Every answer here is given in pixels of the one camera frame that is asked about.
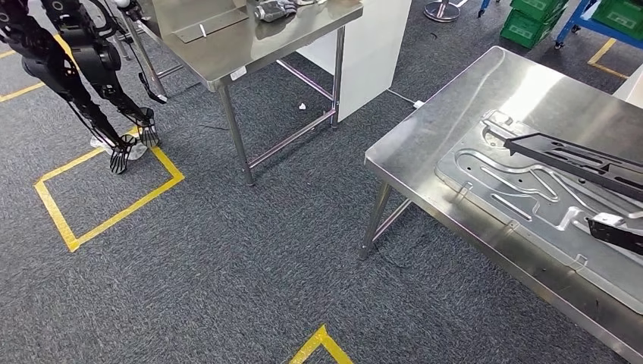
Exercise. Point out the black plastic license plate frame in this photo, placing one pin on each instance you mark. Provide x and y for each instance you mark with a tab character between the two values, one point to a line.
552	149

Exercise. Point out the stainless steel workbench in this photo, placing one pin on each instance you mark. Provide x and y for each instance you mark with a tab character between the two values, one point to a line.
452	115

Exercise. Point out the white cabinet panel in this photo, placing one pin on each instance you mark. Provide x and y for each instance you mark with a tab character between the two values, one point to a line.
371	50

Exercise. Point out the stainless steel table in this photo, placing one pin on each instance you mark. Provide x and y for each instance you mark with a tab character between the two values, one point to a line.
251	45

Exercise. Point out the grey work gloves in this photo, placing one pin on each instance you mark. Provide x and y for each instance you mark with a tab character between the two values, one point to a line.
274	10

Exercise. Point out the stamped metal sheet panel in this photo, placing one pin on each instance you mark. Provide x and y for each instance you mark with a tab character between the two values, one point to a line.
512	201

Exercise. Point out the chrome stanchion base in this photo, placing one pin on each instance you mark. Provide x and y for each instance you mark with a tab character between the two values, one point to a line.
442	11

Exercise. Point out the metal support stand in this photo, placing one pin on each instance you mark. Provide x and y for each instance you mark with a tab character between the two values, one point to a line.
145	65

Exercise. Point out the green plastic crate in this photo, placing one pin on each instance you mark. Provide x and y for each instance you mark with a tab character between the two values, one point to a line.
540	7
527	30
620	17

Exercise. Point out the black humanoid robot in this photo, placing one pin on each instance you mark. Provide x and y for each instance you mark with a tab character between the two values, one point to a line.
85	55

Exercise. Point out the white cabinet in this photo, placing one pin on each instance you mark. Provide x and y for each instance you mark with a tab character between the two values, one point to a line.
632	90

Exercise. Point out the flat metal bracket plate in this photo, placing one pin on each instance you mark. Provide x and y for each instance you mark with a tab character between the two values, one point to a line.
211	25

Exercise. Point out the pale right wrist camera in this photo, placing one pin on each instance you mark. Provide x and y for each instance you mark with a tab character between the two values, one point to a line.
608	219

